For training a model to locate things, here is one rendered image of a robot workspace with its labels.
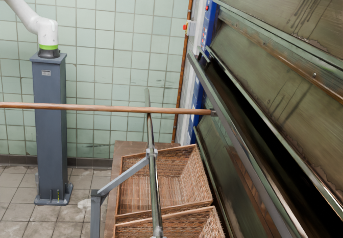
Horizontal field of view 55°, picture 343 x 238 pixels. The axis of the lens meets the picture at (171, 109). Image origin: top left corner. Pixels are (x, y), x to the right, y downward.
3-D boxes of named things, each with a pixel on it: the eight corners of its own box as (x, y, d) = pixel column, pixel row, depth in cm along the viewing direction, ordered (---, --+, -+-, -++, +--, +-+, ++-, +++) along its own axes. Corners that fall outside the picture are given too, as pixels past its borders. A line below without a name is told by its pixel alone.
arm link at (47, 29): (49, 43, 239) (48, 16, 231) (62, 48, 230) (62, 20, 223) (32, 45, 229) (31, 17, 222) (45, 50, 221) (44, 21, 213)
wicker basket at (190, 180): (192, 178, 223) (197, 142, 212) (206, 243, 171) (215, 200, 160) (119, 175, 217) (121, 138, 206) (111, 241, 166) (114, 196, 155)
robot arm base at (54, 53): (45, 48, 247) (44, 40, 245) (65, 50, 249) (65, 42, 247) (34, 57, 224) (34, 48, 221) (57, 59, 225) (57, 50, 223)
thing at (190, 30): (194, 33, 253) (195, 20, 249) (196, 36, 244) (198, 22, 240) (184, 32, 253) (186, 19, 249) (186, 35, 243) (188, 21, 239)
